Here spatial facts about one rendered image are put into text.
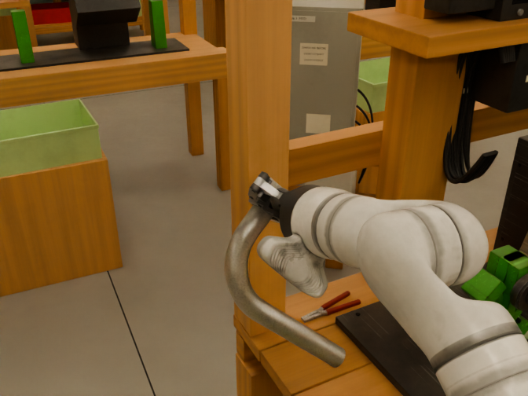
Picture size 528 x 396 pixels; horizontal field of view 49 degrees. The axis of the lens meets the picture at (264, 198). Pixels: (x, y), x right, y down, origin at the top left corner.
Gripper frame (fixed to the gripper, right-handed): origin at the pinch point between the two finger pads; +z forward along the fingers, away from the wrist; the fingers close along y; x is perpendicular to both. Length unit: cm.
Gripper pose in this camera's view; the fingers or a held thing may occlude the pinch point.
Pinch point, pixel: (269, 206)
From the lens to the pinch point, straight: 76.4
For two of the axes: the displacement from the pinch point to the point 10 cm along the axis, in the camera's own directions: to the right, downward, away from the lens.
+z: -3.9, -1.0, 9.1
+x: -5.9, 7.9, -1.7
